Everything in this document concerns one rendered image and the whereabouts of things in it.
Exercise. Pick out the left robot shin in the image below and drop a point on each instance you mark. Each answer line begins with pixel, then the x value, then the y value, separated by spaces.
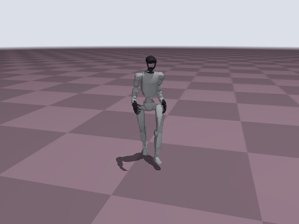
pixel 157 144

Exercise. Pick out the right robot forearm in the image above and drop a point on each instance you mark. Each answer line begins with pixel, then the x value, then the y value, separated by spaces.
pixel 134 97

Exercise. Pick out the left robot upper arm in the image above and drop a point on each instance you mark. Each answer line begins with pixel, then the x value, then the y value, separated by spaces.
pixel 161 78

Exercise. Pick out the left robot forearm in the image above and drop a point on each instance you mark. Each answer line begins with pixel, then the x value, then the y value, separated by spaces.
pixel 160 97

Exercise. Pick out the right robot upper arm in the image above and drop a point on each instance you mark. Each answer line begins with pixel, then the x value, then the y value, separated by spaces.
pixel 137 78

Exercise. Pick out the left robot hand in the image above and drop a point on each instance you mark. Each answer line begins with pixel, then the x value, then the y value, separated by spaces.
pixel 164 105

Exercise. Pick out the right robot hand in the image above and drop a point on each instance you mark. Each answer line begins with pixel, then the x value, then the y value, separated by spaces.
pixel 135 107

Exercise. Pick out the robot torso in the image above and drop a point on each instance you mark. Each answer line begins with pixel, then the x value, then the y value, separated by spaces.
pixel 149 87

